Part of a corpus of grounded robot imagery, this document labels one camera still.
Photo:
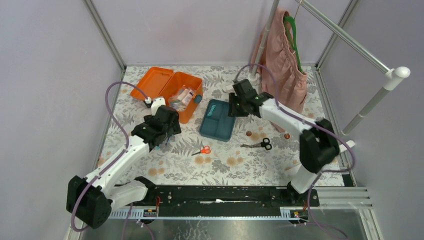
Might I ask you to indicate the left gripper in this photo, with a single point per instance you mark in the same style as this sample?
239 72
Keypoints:
154 133

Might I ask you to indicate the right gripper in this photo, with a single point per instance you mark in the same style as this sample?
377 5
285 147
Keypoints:
232 111

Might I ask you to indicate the blue bandage package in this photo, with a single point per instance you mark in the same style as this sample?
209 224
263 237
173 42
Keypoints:
176 103

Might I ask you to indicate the teal tray insert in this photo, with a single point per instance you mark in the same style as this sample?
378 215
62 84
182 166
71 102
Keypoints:
219 126

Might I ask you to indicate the white gauze packet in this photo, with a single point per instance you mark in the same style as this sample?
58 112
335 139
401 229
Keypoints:
186 96

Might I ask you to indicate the black handled scissors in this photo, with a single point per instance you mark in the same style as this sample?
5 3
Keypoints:
265 143

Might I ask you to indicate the teal small packet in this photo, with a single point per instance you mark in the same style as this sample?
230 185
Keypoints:
211 110

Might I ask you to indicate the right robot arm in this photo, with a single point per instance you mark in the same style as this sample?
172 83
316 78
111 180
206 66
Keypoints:
317 143

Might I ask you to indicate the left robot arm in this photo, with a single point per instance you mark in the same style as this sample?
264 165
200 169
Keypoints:
94 197

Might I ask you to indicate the orange medicine box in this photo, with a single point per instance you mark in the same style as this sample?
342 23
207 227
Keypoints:
164 82

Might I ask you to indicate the pink hanging garment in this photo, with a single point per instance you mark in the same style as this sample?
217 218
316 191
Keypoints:
286 82

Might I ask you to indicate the green clothes hanger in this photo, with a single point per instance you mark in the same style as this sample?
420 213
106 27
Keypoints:
293 39

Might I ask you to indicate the white clothes rack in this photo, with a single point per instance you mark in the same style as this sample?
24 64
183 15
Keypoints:
387 140

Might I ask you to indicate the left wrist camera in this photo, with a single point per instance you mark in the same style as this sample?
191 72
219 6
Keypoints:
156 103

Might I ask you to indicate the orange handled scissors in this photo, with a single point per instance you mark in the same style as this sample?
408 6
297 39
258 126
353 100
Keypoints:
204 150

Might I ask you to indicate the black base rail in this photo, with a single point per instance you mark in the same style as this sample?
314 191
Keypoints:
180 202

